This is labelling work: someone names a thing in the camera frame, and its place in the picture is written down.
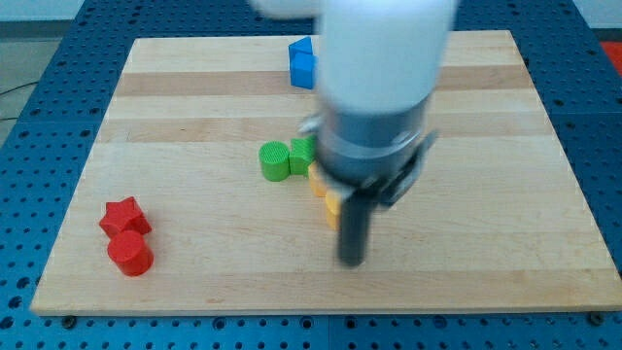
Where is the grey tool mount flange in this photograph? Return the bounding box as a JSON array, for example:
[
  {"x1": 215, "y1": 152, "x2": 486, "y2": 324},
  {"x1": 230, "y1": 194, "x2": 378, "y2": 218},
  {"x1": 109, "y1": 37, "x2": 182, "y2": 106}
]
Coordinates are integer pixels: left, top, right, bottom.
[{"x1": 298, "y1": 98, "x2": 437, "y2": 206}]

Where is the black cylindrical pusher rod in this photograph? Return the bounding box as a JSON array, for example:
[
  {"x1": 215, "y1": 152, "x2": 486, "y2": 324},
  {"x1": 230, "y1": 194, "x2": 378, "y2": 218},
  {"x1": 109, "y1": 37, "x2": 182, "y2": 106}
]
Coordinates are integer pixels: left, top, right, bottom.
[{"x1": 337, "y1": 192, "x2": 375, "y2": 267}]

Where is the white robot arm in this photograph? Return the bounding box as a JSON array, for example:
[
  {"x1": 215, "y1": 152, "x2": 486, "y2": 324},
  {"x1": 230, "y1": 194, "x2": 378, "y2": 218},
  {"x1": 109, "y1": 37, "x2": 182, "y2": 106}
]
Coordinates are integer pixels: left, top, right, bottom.
[{"x1": 250, "y1": 0, "x2": 458, "y2": 266}]

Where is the green star block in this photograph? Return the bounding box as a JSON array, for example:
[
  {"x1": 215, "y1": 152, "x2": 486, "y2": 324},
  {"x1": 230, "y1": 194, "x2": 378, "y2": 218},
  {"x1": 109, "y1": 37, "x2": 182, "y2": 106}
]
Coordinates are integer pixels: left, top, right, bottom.
[{"x1": 289, "y1": 136, "x2": 316, "y2": 176}]

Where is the red star block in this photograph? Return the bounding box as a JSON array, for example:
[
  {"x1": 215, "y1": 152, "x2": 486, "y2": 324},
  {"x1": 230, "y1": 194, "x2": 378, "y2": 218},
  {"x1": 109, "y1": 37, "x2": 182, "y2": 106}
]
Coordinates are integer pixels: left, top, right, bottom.
[{"x1": 99, "y1": 196, "x2": 152, "y2": 238}]

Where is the yellow block lower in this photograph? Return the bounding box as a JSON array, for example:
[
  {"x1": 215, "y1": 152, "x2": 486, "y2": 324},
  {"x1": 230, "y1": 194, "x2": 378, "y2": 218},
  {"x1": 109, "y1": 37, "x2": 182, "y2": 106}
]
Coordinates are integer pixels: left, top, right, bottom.
[{"x1": 325, "y1": 190, "x2": 342, "y2": 231}]

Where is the yellow block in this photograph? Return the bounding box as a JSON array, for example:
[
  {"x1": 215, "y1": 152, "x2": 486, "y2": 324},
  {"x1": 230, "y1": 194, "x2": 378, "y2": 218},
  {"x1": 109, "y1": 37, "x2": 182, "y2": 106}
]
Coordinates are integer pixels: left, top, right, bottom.
[
  {"x1": 307, "y1": 161, "x2": 328, "y2": 197},
  {"x1": 325, "y1": 190, "x2": 342, "y2": 231}
]

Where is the yellow block upper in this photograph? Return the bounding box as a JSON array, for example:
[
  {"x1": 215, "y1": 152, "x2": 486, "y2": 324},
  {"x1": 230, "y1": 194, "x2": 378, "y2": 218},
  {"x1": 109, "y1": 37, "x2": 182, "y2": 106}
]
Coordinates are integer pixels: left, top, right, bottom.
[{"x1": 307, "y1": 161, "x2": 328, "y2": 197}]

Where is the green cylinder block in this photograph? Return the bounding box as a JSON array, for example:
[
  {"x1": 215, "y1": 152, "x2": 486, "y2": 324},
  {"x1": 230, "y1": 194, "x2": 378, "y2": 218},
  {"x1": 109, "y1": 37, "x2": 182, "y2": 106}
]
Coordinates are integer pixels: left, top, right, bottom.
[{"x1": 259, "y1": 141, "x2": 291, "y2": 182}]

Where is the blue cube block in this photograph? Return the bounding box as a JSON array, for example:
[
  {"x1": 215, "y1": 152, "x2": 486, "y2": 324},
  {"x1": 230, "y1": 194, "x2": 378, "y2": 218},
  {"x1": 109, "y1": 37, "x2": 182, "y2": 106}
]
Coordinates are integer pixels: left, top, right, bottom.
[{"x1": 290, "y1": 52, "x2": 316, "y2": 89}]

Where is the blue triangle block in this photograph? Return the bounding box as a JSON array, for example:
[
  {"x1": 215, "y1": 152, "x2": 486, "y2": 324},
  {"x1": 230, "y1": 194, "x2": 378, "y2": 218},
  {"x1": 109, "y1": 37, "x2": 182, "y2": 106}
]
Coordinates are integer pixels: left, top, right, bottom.
[{"x1": 288, "y1": 36, "x2": 313, "y2": 60}]

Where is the wooden board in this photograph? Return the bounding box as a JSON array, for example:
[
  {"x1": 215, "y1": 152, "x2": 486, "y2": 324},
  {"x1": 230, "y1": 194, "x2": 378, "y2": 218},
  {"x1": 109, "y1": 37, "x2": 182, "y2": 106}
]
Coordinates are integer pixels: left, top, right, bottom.
[{"x1": 31, "y1": 31, "x2": 621, "y2": 316}]

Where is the red cylinder block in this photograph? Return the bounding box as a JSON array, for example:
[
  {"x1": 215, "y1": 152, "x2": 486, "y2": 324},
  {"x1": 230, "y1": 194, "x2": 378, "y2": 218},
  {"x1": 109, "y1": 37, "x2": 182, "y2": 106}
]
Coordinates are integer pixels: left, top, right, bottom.
[{"x1": 107, "y1": 230, "x2": 154, "y2": 277}]

